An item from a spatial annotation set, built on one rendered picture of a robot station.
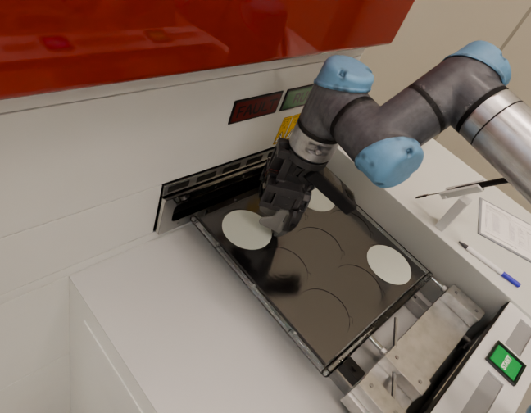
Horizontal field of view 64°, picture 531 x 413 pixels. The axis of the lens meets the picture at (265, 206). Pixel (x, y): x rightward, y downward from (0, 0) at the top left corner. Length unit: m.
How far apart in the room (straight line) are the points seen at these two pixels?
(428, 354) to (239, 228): 0.42
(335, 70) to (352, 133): 0.09
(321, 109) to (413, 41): 1.93
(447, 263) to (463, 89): 0.48
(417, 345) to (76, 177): 0.65
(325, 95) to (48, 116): 0.35
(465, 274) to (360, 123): 0.50
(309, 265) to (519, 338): 0.40
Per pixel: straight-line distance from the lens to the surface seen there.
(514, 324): 0.93
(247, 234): 0.81
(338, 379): 0.80
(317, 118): 0.62
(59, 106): 0.55
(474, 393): 0.78
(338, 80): 0.59
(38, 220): 0.66
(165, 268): 0.82
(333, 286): 0.81
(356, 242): 0.91
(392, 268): 0.91
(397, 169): 0.55
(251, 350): 0.77
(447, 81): 0.59
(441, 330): 0.92
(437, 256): 0.98
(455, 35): 2.47
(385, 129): 0.56
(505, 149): 0.56
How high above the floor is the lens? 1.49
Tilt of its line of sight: 42 degrees down
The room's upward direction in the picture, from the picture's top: 25 degrees clockwise
